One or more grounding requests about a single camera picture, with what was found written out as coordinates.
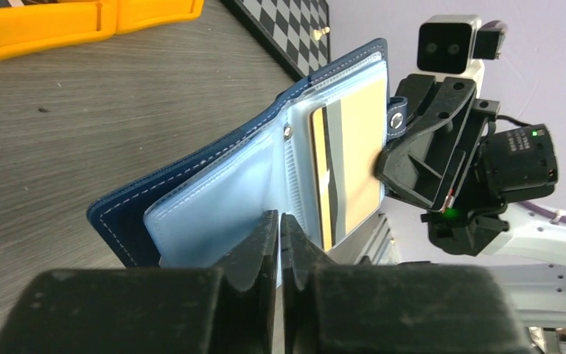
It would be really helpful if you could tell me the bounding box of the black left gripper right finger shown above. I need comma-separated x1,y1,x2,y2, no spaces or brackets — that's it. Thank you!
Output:
281,214,532,353

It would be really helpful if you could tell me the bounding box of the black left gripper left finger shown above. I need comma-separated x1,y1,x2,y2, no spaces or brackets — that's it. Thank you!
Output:
0,210,279,353

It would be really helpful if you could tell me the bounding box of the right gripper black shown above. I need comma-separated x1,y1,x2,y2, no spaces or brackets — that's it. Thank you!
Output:
374,74,559,256

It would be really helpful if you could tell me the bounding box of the blue leather card holder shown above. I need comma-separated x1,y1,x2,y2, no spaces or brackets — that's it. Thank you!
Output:
87,38,401,268

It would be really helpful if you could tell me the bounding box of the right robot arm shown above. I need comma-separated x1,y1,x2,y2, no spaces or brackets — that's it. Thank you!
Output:
375,74,566,327

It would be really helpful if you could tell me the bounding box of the white chess piece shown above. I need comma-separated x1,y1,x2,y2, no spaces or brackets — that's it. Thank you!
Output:
311,26,330,41

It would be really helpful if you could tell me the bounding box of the black white chessboard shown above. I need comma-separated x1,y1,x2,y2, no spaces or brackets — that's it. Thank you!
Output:
222,0,331,80

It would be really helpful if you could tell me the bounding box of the orange plastic bin right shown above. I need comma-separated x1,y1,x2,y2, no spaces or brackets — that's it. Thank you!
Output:
116,0,204,35

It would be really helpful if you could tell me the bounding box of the orange plastic bin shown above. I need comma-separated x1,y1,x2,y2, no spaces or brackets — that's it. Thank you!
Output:
0,1,118,60
116,0,204,35

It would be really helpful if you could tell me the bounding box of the orange plastic bin left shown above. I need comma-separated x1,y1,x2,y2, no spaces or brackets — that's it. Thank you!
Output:
0,1,118,60

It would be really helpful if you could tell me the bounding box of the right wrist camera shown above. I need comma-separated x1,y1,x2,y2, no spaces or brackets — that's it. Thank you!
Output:
416,15,508,97

